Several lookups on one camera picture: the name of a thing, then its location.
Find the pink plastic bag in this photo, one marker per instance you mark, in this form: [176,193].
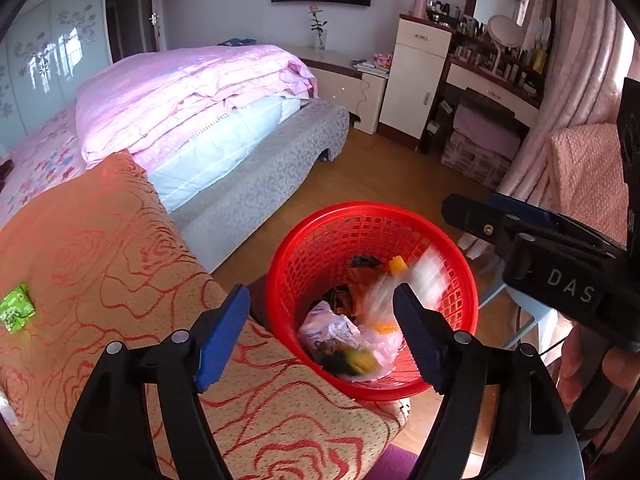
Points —
[387,347]

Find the white printed plastic package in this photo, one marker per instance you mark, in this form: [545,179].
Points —
[325,330]

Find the low cream cabinet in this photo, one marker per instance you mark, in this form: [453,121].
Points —
[345,90]

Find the blue cloth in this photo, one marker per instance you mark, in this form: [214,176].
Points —
[237,41]

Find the row of cosmetic bottles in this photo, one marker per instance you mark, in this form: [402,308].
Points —
[472,27]

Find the flower patterned glass wardrobe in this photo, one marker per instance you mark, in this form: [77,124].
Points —
[50,45]

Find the light blue quilt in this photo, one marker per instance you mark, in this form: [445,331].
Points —
[220,145]

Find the books and pink items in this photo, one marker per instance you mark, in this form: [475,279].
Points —
[375,61]

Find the light blue stool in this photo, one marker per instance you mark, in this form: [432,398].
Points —
[530,305]

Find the folded white tissue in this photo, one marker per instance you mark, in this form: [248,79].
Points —
[5,410]

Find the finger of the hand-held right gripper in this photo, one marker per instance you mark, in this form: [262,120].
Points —
[475,220]
[525,210]

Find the pink curtain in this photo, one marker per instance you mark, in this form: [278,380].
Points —
[580,60]

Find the grey bed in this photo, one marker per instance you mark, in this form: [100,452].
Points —
[280,160]

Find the pink knitted throw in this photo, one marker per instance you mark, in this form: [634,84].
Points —
[585,180]

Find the white tissue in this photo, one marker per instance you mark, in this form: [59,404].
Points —
[425,275]
[5,410]

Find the red plastic basket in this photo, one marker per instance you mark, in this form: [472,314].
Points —
[300,255]

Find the black wrapper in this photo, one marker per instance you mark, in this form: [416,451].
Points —
[365,261]

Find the rose in glass vase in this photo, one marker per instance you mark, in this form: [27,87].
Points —
[320,37]

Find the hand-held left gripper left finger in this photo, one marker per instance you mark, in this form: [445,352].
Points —
[220,340]

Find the bedroom door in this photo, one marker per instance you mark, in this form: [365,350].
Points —
[156,5]

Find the pink duvet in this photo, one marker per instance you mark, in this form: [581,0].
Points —
[190,90]

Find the green wrapper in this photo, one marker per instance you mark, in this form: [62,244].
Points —
[17,307]

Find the person's right hand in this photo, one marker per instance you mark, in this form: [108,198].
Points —
[580,365]

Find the round vanity mirror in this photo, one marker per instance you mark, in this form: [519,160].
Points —
[505,35]

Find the purple floor mat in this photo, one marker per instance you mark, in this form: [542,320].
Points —
[400,467]

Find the small yellow foam net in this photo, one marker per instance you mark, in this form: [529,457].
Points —
[400,265]

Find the dressing table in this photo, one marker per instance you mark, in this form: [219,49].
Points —
[495,90]

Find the storage boxes under dresser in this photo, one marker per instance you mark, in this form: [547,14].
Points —
[480,145]

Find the tall cream cabinet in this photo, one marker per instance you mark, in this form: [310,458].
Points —
[412,80]

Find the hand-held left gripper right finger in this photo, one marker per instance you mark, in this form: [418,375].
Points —
[420,340]

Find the orange plastic bag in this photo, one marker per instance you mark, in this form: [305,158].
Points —
[357,290]

